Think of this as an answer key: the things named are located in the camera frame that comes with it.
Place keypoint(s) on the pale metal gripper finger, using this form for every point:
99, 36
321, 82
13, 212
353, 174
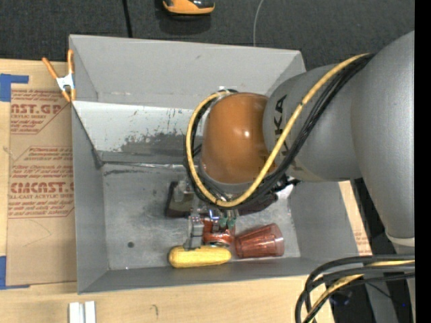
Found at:
197, 229
192, 243

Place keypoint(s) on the yellow toy corn cob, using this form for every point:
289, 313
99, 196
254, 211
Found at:
198, 257

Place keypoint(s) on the grey metal bin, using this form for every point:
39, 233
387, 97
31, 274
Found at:
134, 214

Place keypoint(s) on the clear red plastic cup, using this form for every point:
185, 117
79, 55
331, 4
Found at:
261, 242

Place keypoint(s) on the black cylinder on white bracket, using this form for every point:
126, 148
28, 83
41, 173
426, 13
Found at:
286, 191

